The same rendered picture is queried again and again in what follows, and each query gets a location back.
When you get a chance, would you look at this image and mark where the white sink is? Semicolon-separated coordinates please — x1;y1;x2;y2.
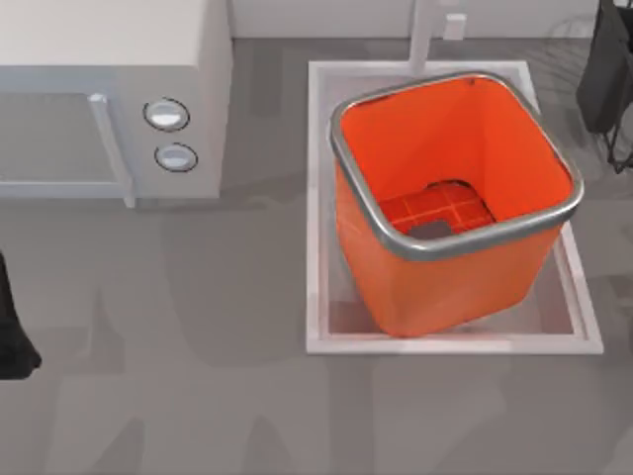
305;59;606;356

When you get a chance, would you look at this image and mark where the orange basket with metal rim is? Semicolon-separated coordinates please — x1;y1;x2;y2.
329;71;586;339

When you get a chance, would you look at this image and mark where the small microwave knob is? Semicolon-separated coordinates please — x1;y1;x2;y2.
153;142;200;173

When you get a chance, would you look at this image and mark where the pale microwave oven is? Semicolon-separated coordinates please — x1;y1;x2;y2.
0;0;233;209

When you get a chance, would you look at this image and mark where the large microwave knob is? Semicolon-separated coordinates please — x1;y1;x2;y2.
141;97;191;133

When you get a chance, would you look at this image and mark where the tall white tap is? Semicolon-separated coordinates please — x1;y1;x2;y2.
407;0;468;73

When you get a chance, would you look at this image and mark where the microwave glass door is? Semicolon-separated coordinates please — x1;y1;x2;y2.
0;65;135;200

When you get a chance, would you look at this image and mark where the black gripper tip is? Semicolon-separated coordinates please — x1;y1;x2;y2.
0;252;43;382

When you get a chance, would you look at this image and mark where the microwave door handle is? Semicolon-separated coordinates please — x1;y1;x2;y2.
87;92;137;209

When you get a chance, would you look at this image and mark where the black wire rack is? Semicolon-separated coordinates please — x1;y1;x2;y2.
576;0;633;174

